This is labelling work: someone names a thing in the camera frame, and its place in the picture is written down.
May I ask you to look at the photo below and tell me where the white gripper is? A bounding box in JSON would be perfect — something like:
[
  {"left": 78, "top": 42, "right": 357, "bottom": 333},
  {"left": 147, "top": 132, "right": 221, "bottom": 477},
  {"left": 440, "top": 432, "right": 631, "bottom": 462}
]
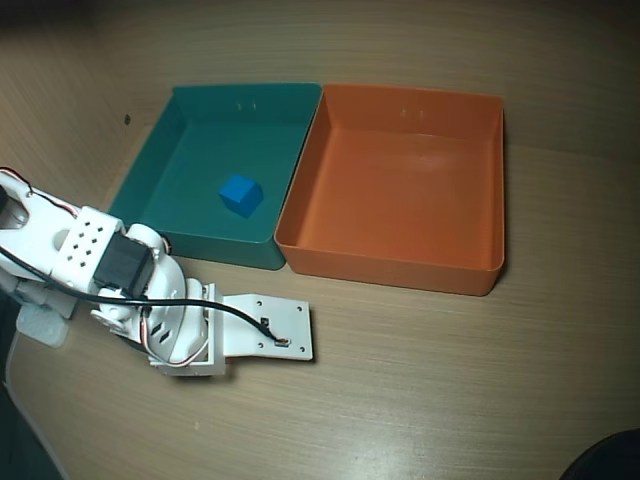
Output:
[{"left": 143, "top": 253, "right": 227, "bottom": 382}]

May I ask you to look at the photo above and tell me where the white robot base clamp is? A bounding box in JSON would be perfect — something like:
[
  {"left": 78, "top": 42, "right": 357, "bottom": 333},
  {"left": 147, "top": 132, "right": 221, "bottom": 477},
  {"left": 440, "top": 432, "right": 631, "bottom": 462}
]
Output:
[{"left": 17, "top": 302, "right": 70, "bottom": 349}]

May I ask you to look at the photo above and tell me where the blue cube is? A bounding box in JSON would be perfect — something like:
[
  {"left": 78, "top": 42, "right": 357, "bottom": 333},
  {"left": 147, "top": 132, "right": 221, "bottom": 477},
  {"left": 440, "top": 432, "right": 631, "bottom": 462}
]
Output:
[{"left": 217, "top": 173, "right": 264, "bottom": 219}]

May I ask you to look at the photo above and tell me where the teal plastic box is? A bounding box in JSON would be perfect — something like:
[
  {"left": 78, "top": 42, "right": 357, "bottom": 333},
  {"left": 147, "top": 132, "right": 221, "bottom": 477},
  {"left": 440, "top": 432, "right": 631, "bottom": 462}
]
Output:
[{"left": 106, "top": 82, "right": 322, "bottom": 272}]

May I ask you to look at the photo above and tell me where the orange plastic box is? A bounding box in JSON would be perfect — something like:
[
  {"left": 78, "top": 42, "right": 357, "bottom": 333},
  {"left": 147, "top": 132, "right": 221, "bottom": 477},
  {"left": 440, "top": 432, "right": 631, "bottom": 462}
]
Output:
[{"left": 274, "top": 82, "right": 505, "bottom": 297}]

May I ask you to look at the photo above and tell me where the dark round object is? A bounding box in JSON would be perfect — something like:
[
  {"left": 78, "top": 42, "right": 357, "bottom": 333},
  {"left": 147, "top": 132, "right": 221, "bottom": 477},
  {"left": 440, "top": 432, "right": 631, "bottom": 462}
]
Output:
[{"left": 564, "top": 430, "right": 640, "bottom": 480}]

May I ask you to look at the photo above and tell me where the red white servo wire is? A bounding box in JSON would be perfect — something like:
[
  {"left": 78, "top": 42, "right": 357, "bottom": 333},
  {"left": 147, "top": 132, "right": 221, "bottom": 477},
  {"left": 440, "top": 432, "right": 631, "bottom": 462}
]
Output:
[{"left": 138, "top": 303, "right": 214, "bottom": 367}]

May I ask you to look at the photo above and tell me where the white wrist camera mount plate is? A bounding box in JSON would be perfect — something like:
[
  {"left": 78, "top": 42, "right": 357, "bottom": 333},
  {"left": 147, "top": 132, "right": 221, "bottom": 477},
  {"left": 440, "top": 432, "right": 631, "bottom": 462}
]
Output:
[{"left": 218, "top": 291, "right": 316, "bottom": 363}]

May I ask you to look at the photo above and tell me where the black camera cable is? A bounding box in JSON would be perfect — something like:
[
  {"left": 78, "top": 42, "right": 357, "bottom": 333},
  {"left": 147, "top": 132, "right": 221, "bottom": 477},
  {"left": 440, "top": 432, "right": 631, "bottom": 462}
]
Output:
[{"left": 0, "top": 246, "right": 291, "bottom": 347}]

